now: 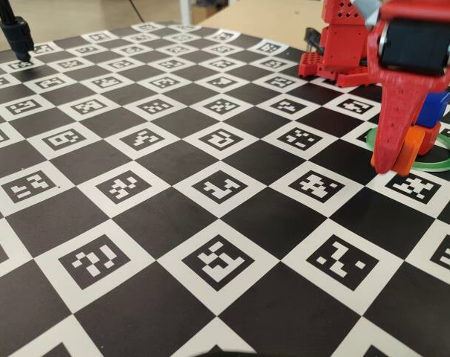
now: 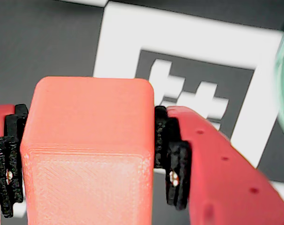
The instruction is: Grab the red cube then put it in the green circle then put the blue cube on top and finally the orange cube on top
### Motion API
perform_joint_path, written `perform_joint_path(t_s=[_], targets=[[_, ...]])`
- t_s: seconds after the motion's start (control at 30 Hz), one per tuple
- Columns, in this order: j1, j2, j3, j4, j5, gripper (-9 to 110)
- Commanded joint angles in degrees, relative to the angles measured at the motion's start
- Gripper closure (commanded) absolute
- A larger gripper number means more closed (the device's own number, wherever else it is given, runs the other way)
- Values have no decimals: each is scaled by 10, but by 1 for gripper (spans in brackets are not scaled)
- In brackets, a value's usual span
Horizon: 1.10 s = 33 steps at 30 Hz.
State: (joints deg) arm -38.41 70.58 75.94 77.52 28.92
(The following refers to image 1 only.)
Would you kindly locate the red gripper black motor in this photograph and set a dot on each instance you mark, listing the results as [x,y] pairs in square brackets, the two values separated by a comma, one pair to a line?
[418,44]

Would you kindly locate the orange cube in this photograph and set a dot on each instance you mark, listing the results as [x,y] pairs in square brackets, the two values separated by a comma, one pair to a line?
[410,148]

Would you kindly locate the red cube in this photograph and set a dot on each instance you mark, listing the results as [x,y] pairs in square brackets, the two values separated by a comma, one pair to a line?
[429,139]

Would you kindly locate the blue cube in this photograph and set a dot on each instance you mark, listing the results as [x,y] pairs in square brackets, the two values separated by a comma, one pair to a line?
[433,109]

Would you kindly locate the cardboard box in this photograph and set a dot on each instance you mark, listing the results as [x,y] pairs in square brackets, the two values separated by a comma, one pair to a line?
[204,14]

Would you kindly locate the white table leg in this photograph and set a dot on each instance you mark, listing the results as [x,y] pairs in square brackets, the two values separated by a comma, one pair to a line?
[185,11]

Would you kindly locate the black white marker checkerboard mat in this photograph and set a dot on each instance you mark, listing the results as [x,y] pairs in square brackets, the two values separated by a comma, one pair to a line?
[172,223]

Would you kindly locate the black tripod leg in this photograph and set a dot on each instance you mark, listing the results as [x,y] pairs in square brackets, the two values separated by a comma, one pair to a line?
[18,37]

